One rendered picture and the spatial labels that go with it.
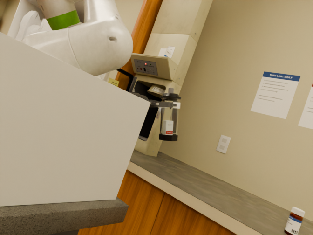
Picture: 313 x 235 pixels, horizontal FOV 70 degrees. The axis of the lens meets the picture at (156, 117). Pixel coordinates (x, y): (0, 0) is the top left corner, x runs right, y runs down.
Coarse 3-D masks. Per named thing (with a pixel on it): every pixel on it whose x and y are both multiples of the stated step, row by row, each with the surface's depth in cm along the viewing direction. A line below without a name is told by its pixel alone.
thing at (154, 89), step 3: (150, 87) 149; (153, 87) 146; (156, 87) 144; (159, 87) 144; (162, 87) 144; (147, 90) 149; (150, 90) 145; (153, 90) 144; (156, 90) 143; (159, 90) 143; (162, 90) 143; (150, 93) 156; (153, 93) 157; (156, 93) 142; (159, 93) 142; (162, 93) 142; (156, 96) 159; (159, 96) 159
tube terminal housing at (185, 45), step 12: (156, 36) 151; (168, 36) 145; (180, 36) 139; (156, 48) 148; (180, 48) 137; (192, 48) 141; (180, 60) 135; (180, 72) 138; (144, 84) 158; (156, 84) 143; (168, 84) 136; (180, 84) 142; (156, 120) 135; (156, 132) 136; (144, 144) 136; (156, 144) 139
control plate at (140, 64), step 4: (136, 60) 144; (140, 60) 141; (136, 64) 146; (140, 64) 143; (144, 64) 141; (148, 64) 138; (152, 64) 136; (136, 68) 148; (148, 68) 140; (152, 68) 138; (156, 68) 135; (144, 72) 145; (148, 72) 142; (152, 72) 140; (156, 72) 137
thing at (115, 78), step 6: (108, 72) 138; (114, 72) 141; (120, 72) 144; (102, 78) 137; (108, 78) 139; (114, 78) 142; (120, 78) 145; (126, 78) 148; (114, 84) 143; (120, 84) 146; (126, 84) 149
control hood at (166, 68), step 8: (136, 56) 142; (144, 56) 137; (152, 56) 133; (160, 56) 129; (160, 64) 132; (168, 64) 128; (176, 64) 133; (136, 72) 150; (160, 72) 135; (168, 72) 131
